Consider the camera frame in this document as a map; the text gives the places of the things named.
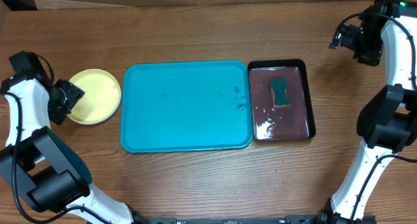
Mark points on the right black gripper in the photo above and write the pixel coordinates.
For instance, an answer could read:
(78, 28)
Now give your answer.
(373, 59)

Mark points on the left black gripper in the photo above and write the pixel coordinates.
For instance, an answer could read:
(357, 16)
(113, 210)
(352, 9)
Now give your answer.
(75, 94)

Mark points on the yellow plate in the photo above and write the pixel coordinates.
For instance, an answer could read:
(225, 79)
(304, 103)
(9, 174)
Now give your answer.
(101, 99)

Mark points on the green sponge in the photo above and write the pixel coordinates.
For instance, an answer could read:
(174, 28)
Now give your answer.
(278, 89)

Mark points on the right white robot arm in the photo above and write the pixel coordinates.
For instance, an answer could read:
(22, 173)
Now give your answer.
(387, 124)

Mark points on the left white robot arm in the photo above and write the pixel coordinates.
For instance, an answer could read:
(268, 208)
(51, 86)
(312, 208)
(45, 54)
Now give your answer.
(42, 170)

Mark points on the teal plastic tray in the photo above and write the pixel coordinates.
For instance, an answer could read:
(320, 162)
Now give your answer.
(189, 106)

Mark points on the black tray with dirty water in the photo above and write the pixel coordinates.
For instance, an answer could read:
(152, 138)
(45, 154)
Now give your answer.
(294, 122)

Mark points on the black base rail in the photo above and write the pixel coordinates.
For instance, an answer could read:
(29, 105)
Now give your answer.
(292, 219)

